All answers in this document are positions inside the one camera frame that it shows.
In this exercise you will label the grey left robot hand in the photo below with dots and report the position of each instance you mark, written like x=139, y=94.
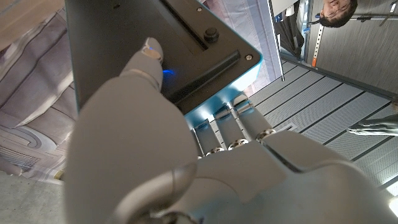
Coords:
x=140, y=155

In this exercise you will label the blue toy piano keyboard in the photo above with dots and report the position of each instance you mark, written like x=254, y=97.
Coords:
x=124, y=31

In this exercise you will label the person in beige shirt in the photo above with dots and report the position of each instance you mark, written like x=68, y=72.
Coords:
x=376, y=127

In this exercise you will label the person in blue jeans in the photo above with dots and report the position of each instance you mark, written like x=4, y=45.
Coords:
x=339, y=12

